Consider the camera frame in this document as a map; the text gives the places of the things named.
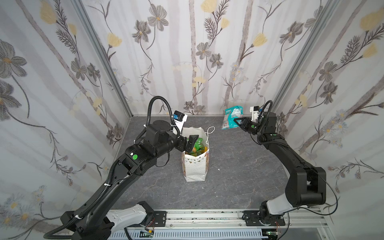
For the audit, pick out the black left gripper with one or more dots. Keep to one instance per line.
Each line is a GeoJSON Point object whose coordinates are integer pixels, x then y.
{"type": "Point", "coordinates": [182, 143]}

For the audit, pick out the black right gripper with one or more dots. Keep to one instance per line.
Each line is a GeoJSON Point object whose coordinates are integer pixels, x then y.
{"type": "Point", "coordinates": [251, 126]}

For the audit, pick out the green yellow snack bag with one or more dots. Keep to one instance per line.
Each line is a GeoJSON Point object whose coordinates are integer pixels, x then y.
{"type": "Point", "coordinates": [198, 149]}

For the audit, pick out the teal snack packet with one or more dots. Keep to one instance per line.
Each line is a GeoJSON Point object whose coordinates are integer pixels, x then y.
{"type": "Point", "coordinates": [230, 115]}

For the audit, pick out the white cartoon paper gift bag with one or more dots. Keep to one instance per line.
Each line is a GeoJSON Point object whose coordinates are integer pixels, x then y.
{"type": "Point", "coordinates": [195, 169]}

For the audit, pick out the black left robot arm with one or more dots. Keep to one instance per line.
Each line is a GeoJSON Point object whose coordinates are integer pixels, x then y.
{"type": "Point", "coordinates": [91, 220]}

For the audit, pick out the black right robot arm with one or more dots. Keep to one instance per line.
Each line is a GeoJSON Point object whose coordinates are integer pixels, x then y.
{"type": "Point", "coordinates": [306, 185]}

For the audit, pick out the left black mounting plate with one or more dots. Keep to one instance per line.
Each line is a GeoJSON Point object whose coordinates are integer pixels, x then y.
{"type": "Point", "coordinates": [159, 219]}

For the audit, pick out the black mounting plate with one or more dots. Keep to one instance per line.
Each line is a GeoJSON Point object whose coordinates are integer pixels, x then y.
{"type": "Point", "coordinates": [159, 219]}
{"type": "Point", "coordinates": [257, 219]}

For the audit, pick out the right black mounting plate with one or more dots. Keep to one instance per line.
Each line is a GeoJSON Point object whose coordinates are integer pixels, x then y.
{"type": "Point", "coordinates": [257, 219]}

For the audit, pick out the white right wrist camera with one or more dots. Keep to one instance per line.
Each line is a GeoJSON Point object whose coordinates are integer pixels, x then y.
{"type": "Point", "coordinates": [255, 114]}

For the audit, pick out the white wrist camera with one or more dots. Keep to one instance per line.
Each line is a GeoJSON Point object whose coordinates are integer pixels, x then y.
{"type": "Point", "coordinates": [255, 114]}
{"type": "Point", "coordinates": [179, 119]}

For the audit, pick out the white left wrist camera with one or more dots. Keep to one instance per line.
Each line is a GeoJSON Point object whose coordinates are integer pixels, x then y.
{"type": "Point", "coordinates": [179, 119]}

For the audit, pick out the white slotted cable duct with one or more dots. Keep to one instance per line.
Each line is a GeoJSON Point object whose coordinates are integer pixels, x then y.
{"type": "Point", "coordinates": [196, 234]}

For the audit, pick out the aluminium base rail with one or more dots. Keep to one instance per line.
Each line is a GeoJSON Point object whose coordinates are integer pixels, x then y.
{"type": "Point", "coordinates": [300, 225]}

